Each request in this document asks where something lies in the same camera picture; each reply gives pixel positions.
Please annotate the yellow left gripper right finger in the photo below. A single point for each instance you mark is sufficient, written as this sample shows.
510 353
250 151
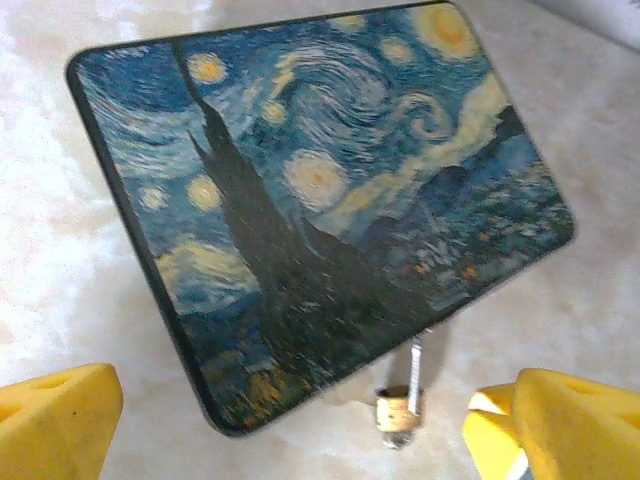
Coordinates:
575 430

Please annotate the starry night print box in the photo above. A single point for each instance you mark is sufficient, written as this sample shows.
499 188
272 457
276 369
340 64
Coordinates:
300 175

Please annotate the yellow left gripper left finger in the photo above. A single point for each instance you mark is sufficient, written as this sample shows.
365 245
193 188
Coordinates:
55 425

